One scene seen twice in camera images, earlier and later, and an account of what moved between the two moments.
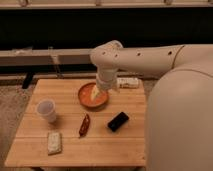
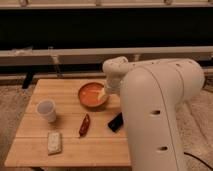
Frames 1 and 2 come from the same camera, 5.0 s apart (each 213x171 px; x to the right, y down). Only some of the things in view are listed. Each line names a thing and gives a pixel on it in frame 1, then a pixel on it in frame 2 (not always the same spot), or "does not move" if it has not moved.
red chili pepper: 84,126 does not move
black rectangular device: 118,121 does not move
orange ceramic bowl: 85,99 does not move
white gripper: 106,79 → 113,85
